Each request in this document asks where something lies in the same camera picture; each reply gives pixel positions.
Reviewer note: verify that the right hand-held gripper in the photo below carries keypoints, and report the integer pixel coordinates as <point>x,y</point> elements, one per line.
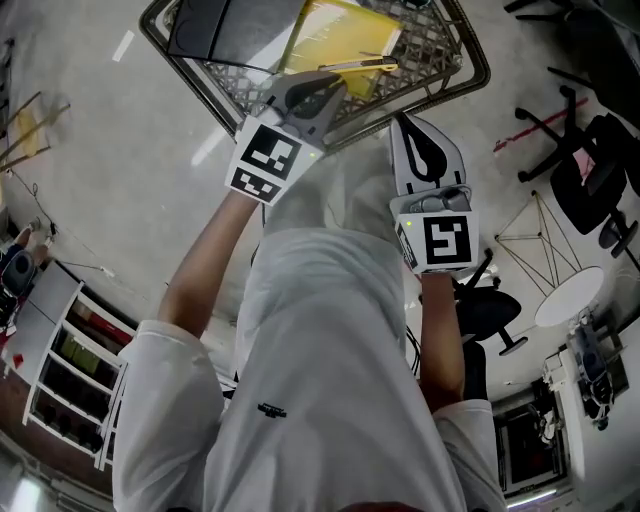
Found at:
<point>445,240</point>

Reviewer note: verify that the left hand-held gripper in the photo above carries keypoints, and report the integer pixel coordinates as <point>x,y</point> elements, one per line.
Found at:
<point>265,155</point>

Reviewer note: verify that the yellow box cutter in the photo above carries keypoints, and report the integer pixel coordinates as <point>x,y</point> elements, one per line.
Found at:
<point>360,65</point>

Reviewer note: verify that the yellow envelope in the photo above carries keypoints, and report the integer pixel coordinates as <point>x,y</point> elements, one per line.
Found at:
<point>340,30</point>

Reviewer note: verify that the person's left forearm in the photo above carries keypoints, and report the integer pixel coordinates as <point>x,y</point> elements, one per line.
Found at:
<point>210,265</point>

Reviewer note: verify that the person's right forearm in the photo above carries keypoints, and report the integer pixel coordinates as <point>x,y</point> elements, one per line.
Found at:
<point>442,340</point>

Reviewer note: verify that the person's white trousers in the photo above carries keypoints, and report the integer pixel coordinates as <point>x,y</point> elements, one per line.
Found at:
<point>340,200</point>

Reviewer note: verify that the dark grey flat panel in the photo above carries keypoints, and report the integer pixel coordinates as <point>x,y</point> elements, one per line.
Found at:
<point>225,30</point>

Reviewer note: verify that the black swivel chair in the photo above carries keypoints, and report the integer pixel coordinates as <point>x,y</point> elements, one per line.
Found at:
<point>492,312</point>

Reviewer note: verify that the black office chair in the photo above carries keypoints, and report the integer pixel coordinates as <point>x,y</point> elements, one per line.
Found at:
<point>585,205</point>

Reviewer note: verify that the white round table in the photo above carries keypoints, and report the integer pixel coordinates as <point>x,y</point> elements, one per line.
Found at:
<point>570,297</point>

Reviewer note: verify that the grey chair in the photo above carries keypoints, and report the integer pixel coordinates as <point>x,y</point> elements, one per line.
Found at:
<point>610,45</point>

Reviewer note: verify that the person's white shirt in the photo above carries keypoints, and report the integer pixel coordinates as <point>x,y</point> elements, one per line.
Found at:
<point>325,375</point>

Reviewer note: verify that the grey workbench equipment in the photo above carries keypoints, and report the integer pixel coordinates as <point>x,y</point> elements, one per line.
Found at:
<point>595,370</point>

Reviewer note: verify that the black framed machine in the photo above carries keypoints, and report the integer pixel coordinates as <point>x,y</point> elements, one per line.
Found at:
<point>530,450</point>

